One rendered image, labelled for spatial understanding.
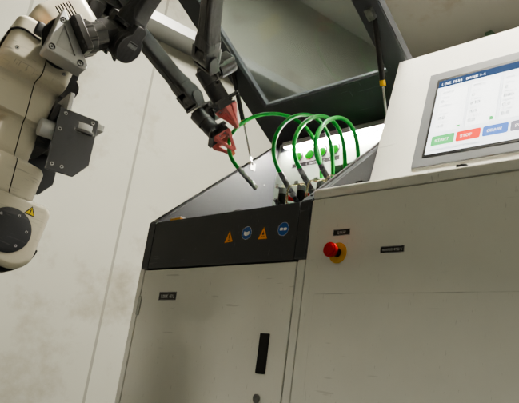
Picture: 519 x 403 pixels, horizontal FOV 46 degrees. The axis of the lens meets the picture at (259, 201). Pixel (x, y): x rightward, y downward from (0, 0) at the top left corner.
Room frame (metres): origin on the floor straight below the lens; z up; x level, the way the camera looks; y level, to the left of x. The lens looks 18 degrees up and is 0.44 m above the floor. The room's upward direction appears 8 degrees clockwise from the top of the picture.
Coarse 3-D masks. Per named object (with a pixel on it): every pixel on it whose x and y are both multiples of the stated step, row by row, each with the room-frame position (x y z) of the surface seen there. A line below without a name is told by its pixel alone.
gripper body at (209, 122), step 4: (204, 120) 1.93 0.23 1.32; (208, 120) 1.93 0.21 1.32; (212, 120) 1.94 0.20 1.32; (204, 124) 1.94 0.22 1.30; (208, 124) 1.93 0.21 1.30; (212, 124) 1.93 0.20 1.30; (216, 124) 1.94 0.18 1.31; (220, 124) 1.91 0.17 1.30; (224, 124) 1.91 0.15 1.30; (200, 128) 1.96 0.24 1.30; (204, 128) 1.94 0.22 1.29; (208, 128) 1.93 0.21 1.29; (212, 128) 1.90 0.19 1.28; (216, 128) 1.92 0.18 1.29; (204, 132) 1.96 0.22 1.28; (208, 132) 1.94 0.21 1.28; (212, 132) 1.91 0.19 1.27; (216, 132) 1.94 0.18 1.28; (208, 136) 1.95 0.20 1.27; (212, 136) 1.93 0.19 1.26; (208, 140) 1.96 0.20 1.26; (208, 144) 1.99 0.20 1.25
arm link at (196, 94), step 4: (192, 92) 1.90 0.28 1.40; (196, 92) 1.91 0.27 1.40; (200, 92) 1.91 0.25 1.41; (192, 96) 1.90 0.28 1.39; (196, 96) 1.91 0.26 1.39; (200, 96) 1.91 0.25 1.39; (196, 100) 1.91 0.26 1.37; (200, 100) 1.92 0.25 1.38; (204, 100) 1.92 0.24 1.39; (196, 104) 1.91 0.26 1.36; (200, 104) 1.92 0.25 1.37; (204, 104) 1.94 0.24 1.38; (208, 104) 1.96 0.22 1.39; (192, 108) 1.94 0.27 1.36; (196, 108) 1.95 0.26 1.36; (188, 112) 1.97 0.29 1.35; (212, 112) 1.97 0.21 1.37; (216, 116) 1.97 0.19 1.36
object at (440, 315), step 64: (448, 64) 1.63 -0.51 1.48; (384, 128) 1.72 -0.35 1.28; (384, 192) 1.37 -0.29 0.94; (448, 192) 1.25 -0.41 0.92; (512, 192) 1.15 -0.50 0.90; (320, 256) 1.49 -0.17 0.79; (384, 256) 1.36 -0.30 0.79; (448, 256) 1.25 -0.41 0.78; (512, 256) 1.15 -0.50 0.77; (320, 320) 1.47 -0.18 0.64; (384, 320) 1.35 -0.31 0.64; (448, 320) 1.24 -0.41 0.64; (512, 320) 1.15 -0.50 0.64; (320, 384) 1.46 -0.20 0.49; (384, 384) 1.34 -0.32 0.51; (448, 384) 1.24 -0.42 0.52; (512, 384) 1.15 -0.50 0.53
